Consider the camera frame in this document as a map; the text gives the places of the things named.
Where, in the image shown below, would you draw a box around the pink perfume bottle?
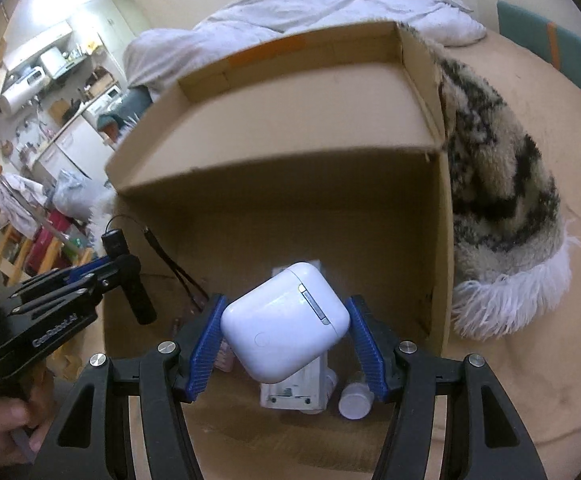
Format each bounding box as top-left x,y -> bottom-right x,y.
213,339 -> 235,373

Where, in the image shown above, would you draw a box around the black flashlight with strap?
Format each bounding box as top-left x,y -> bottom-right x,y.
100,214 -> 210,325

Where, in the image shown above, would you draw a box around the white cap pill bottle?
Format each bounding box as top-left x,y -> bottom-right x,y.
338,382 -> 374,420

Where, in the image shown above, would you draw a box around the white earbuds case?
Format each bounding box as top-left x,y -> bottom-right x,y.
221,262 -> 350,384

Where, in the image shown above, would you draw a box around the person's left hand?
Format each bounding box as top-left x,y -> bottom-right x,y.
0,362 -> 57,470

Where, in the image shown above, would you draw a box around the grey plastic bag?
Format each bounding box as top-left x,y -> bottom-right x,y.
52,170 -> 106,222

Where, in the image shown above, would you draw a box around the white kitchen cabinets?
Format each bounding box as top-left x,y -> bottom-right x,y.
33,116 -> 114,184

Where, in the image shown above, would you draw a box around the shaggy black beige rug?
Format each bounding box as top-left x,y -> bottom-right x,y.
399,24 -> 578,340

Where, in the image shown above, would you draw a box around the white water heater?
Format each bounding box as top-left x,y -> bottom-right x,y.
0,66 -> 48,117

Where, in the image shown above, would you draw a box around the open cardboard box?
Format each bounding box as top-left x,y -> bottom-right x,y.
104,22 -> 453,479

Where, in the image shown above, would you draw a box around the white crumpled duvet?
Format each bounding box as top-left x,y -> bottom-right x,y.
123,0 -> 487,101

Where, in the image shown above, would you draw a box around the teal cushion orange stripe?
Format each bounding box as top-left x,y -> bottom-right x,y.
497,0 -> 581,89

